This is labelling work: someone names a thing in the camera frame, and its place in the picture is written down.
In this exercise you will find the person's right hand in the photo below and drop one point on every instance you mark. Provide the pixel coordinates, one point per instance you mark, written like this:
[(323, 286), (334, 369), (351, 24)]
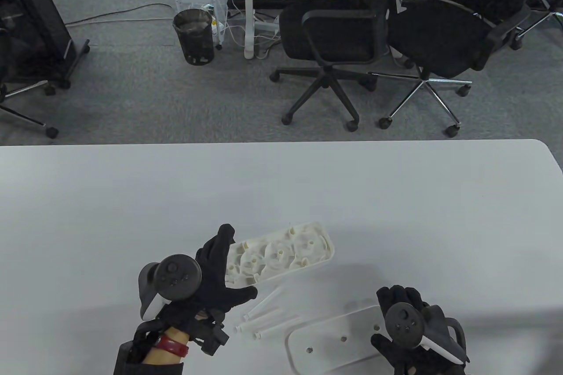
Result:
[(398, 295)]

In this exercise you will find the person's left hand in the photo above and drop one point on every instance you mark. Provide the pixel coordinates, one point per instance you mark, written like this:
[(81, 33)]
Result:
[(215, 269)]

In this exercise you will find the grey hand controller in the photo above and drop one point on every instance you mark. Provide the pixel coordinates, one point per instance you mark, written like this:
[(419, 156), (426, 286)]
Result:
[(404, 324), (176, 278)]

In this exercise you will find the white Hanoi Tower peg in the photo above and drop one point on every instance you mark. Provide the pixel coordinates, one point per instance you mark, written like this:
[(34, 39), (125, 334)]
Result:
[(279, 327), (264, 302), (259, 320)]

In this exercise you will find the white ribbed Hanoi Tower tray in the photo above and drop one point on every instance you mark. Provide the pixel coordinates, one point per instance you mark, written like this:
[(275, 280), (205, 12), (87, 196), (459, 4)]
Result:
[(281, 254)]

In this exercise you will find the white Hanoi Tower plate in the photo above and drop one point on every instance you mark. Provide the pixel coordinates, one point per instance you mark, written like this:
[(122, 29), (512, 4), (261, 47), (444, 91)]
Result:
[(334, 348)]

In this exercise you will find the person's left forearm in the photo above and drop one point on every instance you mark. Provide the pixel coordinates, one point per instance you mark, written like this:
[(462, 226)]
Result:
[(160, 356)]

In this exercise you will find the red wrist watch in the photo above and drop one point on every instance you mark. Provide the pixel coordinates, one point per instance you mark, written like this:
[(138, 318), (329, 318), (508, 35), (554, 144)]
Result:
[(173, 346)]

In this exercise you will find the black mesh waste bin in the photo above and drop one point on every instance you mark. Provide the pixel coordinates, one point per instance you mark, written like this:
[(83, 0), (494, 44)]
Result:
[(193, 36)]

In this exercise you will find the white power strip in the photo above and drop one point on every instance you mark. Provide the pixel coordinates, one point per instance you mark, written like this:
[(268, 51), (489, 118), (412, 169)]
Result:
[(266, 27)]

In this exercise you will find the black office chair chrome base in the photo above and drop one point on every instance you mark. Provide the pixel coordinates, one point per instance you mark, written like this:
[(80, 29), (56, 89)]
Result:
[(440, 41)]

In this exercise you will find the black cabinet on wheels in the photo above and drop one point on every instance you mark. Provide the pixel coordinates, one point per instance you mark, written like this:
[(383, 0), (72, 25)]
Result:
[(31, 23)]

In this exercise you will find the white table leg post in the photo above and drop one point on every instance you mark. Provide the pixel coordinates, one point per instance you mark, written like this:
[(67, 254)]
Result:
[(249, 5)]

